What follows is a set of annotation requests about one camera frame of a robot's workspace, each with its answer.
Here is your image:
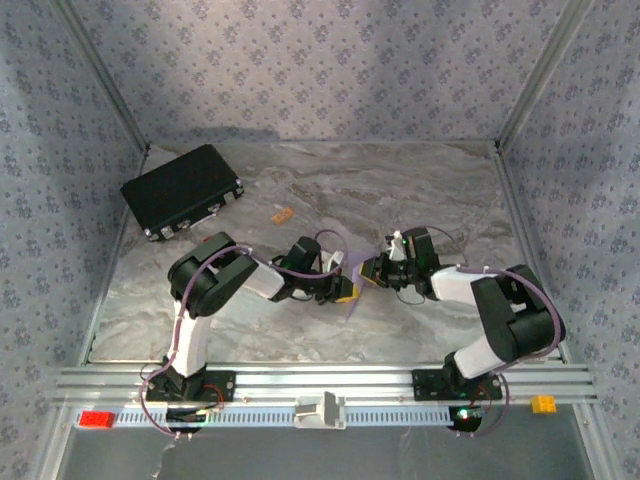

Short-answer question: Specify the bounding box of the light purple paper sheet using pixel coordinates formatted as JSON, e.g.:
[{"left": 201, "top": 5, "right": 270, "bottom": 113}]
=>
[{"left": 344, "top": 249, "right": 381, "bottom": 321}]

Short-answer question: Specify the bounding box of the black briefcase with metal latches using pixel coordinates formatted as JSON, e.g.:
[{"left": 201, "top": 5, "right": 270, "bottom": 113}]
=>
[{"left": 120, "top": 143, "right": 246, "bottom": 244}]

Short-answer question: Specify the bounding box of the chunky red toy brick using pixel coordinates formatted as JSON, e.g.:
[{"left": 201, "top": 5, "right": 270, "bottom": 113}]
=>
[{"left": 78, "top": 410, "right": 117, "bottom": 430}]

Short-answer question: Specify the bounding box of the white right camera mount bracket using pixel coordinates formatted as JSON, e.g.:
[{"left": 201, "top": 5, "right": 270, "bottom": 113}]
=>
[{"left": 382, "top": 230, "right": 405, "bottom": 261}]

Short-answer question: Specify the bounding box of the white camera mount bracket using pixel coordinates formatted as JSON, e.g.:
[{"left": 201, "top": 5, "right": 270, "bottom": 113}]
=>
[
  {"left": 319, "top": 249, "right": 348, "bottom": 277},
  {"left": 382, "top": 230, "right": 405, "bottom": 261}
]

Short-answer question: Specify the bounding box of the white left camera mount bracket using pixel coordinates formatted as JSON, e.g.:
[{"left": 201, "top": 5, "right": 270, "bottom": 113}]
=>
[{"left": 319, "top": 249, "right": 348, "bottom": 277}]

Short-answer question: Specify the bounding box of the aluminium mounting rail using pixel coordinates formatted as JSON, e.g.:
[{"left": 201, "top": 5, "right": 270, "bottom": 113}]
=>
[{"left": 54, "top": 364, "right": 599, "bottom": 407}]

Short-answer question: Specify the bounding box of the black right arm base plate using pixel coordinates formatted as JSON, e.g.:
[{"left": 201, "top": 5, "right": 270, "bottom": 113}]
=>
[{"left": 410, "top": 368, "right": 504, "bottom": 402}]

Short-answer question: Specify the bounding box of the white plastic bracket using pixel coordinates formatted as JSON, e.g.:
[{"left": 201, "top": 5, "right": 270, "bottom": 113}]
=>
[{"left": 292, "top": 391, "right": 347, "bottom": 431}]

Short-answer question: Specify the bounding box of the aluminium frame side rail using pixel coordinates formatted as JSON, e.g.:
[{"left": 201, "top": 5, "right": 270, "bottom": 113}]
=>
[
  {"left": 77, "top": 147, "right": 151, "bottom": 366},
  {"left": 492, "top": 144, "right": 569, "bottom": 366}
]

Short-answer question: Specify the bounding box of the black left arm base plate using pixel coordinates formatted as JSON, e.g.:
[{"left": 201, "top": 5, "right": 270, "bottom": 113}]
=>
[{"left": 144, "top": 368, "right": 237, "bottom": 404}]

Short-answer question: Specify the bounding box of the white slotted cable duct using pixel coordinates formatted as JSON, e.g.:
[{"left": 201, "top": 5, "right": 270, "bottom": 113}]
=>
[{"left": 74, "top": 405, "right": 494, "bottom": 430}]

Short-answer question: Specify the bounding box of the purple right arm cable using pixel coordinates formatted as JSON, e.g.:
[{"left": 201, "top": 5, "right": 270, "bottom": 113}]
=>
[{"left": 423, "top": 225, "right": 569, "bottom": 440}]

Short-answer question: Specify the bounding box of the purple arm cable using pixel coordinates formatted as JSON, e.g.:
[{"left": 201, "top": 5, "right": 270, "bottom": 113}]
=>
[
  {"left": 423, "top": 225, "right": 569, "bottom": 440},
  {"left": 138, "top": 228, "right": 350, "bottom": 441}
]

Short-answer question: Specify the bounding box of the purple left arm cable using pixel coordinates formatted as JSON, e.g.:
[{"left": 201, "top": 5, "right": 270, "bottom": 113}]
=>
[{"left": 138, "top": 228, "right": 350, "bottom": 441}]

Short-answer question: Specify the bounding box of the aluminium frame post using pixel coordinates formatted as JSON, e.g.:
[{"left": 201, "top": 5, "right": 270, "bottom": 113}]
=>
[
  {"left": 496, "top": 0, "right": 599, "bottom": 154},
  {"left": 49, "top": 0, "right": 152, "bottom": 154}
]

